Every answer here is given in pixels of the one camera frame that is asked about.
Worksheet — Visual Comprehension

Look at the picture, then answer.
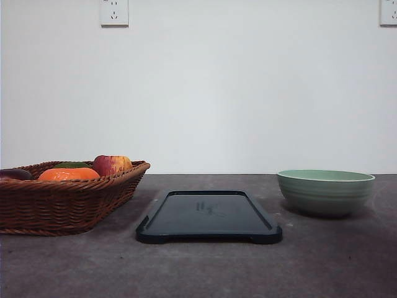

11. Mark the green ceramic bowl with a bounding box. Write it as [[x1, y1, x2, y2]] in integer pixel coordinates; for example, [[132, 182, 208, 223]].
[[278, 169, 376, 214]]

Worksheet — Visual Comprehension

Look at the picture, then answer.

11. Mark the brown wicker basket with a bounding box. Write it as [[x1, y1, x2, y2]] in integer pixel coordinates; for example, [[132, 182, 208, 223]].
[[0, 160, 150, 236]]

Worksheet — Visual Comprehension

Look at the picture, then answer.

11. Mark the dark blue rectangular tray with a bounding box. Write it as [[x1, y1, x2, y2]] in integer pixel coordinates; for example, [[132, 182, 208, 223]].
[[136, 190, 283, 245]]

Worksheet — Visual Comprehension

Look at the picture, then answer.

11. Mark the red yellow apple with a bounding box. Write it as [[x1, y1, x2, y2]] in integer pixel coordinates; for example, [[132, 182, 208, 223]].
[[94, 155, 132, 176]]

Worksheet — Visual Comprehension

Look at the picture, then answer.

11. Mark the dark green fruit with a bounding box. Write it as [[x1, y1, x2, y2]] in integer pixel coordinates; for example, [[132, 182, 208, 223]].
[[54, 161, 91, 168]]

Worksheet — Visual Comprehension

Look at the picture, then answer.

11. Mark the orange tangerine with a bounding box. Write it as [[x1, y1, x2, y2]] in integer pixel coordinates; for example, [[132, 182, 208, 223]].
[[39, 168, 100, 181]]

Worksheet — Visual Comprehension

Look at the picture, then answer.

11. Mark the dark purple eggplant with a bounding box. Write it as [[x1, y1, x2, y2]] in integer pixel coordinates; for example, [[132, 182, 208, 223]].
[[0, 169, 34, 180]]

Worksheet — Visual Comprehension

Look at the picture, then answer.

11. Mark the white wall socket left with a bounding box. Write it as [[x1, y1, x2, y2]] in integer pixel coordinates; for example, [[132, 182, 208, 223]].
[[99, 0, 129, 29]]

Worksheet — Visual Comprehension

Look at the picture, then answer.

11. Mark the white wall socket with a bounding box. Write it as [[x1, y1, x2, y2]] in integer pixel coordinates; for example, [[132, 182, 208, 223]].
[[377, 0, 397, 30], [99, 0, 129, 29]]

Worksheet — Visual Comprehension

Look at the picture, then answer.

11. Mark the white wall socket right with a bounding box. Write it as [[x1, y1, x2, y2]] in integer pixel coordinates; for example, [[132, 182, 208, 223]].
[[377, 0, 397, 30]]

